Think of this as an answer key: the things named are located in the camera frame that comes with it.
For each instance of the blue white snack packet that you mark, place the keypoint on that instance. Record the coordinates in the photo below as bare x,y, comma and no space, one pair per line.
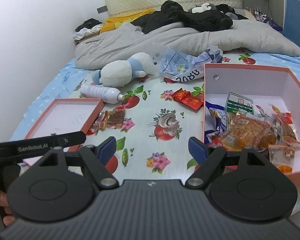
216,122

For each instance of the white and blue plush toy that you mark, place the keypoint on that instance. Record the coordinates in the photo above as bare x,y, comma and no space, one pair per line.
121,72

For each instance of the small brown jerky packet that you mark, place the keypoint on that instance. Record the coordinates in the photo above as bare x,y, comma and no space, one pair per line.
111,119

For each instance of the clear brown snack packet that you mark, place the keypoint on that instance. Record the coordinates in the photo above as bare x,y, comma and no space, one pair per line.
282,157

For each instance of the white spray bottle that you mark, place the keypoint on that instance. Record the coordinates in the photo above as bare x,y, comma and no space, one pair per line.
106,94

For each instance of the yellow blanket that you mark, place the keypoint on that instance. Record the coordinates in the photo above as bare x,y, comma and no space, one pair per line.
113,23

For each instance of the pink cardboard box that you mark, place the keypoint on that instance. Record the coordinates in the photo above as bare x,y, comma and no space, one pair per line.
265,86

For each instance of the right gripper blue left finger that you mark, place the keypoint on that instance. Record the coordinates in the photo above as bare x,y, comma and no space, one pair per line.
94,160

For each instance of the pink box lid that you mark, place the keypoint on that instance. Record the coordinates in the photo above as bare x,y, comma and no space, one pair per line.
66,116

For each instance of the grey duvet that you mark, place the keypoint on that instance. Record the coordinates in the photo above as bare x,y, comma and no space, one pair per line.
123,42

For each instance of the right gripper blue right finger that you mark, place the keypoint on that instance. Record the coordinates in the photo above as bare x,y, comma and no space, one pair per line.
210,162

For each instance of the large golden cake packet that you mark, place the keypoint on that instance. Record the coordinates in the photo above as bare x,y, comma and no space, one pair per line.
245,131

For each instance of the crumpled blue white plastic bag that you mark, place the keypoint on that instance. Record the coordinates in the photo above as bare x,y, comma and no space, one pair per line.
180,67

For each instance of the person's left hand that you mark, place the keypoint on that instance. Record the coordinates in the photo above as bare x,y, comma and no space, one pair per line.
9,218

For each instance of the red yellow snack packet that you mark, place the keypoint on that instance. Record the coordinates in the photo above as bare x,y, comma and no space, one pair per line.
288,130

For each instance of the green label snack packet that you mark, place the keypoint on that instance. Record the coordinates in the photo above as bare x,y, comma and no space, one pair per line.
236,102

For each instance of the small red snack packet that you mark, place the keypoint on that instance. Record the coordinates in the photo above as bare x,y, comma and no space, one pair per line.
187,99

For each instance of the black white clothes pile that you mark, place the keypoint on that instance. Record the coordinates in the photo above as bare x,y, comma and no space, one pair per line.
88,27

